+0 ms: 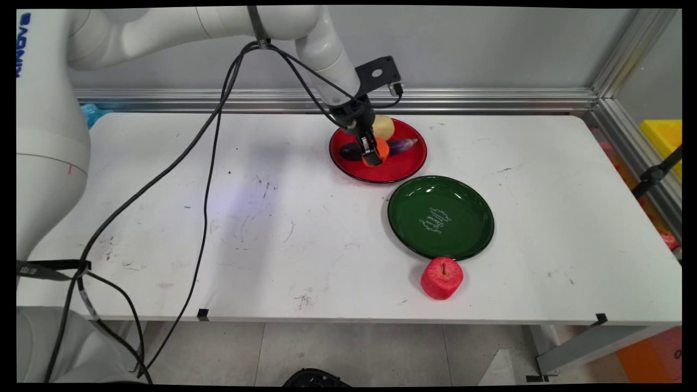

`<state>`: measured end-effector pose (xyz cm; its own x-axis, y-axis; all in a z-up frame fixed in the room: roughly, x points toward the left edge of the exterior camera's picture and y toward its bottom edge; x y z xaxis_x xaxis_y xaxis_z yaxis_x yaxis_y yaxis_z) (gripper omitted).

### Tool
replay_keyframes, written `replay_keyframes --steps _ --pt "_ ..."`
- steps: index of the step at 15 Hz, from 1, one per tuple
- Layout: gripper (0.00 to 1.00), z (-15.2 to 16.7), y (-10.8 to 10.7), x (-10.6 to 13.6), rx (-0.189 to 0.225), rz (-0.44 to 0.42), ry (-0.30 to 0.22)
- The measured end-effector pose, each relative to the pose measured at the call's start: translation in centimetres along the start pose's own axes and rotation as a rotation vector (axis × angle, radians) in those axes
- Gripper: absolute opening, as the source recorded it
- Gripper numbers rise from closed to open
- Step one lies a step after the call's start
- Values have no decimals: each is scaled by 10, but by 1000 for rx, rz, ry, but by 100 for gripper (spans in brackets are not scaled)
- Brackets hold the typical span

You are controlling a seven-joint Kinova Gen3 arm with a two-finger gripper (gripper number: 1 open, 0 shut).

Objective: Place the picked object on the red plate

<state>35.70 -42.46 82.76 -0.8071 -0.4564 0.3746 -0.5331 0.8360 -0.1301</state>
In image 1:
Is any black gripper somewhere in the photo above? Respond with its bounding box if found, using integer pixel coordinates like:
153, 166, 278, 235
328, 96, 384, 167

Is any yellow plastic box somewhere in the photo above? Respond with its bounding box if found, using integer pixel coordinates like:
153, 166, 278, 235
638, 119, 682, 181

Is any white table leg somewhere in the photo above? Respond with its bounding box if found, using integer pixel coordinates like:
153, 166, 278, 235
112, 321, 149, 372

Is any grey table leg brace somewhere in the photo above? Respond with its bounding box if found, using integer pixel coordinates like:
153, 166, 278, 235
535, 325, 657, 377

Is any yellow toy potato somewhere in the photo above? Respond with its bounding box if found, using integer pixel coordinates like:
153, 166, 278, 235
372, 115, 396, 142

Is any black round object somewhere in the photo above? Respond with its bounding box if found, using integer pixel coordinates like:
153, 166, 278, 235
283, 368, 353, 388

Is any black strap on arm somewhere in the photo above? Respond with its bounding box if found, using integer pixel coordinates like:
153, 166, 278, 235
247, 7, 271, 50

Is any upright aluminium frame post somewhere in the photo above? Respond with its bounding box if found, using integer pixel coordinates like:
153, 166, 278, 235
591, 8, 682, 102

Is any orange toy fruit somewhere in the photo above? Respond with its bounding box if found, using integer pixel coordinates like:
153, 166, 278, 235
362, 138, 390, 167

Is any long aluminium frame rail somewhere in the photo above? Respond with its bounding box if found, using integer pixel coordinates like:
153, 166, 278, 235
74, 88, 600, 115

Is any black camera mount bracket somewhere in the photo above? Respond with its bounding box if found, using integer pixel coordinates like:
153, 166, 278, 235
354, 56, 403, 97

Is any black stand pole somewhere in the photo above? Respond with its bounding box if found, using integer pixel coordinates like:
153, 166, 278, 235
631, 145, 682, 200

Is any purple toy eggplant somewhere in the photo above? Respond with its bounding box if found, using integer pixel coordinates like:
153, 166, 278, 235
340, 138, 419, 162

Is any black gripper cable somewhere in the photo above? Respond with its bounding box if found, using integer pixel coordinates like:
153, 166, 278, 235
44, 39, 360, 383

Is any black camera cable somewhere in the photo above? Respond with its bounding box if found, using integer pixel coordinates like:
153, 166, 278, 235
128, 39, 403, 379

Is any red plate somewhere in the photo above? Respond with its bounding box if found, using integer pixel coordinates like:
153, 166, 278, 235
329, 117, 428, 184

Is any blue foam mat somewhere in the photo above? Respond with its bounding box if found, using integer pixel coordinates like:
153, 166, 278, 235
81, 103, 114, 130

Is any orange box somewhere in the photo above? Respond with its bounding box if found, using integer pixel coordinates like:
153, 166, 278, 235
615, 326, 682, 384

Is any side aluminium frame rail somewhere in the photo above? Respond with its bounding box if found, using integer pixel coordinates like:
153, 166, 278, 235
584, 98, 682, 243

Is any red toy apple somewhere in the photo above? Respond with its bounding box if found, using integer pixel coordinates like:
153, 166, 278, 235
420, 257, 464, 301

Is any green plate with print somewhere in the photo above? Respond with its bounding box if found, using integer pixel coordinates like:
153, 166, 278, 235
387, 175, 496, 261

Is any black velcro cable strap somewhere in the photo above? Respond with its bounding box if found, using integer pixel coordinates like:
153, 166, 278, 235
16, 260, 91, 282

